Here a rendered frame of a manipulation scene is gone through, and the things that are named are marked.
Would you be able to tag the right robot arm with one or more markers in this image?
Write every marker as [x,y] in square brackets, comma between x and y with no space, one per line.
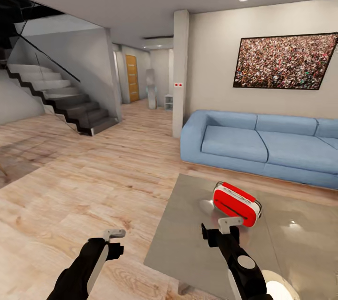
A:
[246,278]

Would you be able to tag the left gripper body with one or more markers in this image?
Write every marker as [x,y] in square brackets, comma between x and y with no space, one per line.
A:
[113,250]

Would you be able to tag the coffee table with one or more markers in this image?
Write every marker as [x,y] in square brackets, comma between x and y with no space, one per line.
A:
[294,243]

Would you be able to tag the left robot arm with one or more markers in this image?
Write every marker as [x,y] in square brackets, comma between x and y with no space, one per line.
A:
[77,282]

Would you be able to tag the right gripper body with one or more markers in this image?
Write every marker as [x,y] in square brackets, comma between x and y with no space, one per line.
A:
[216,239]

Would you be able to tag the door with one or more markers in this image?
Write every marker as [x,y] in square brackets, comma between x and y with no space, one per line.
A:
[131,64]

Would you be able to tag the radio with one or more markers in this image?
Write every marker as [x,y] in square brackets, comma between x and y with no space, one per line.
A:
[237,203]

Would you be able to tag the sofa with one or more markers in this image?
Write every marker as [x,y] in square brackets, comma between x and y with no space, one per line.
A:
[298,150]

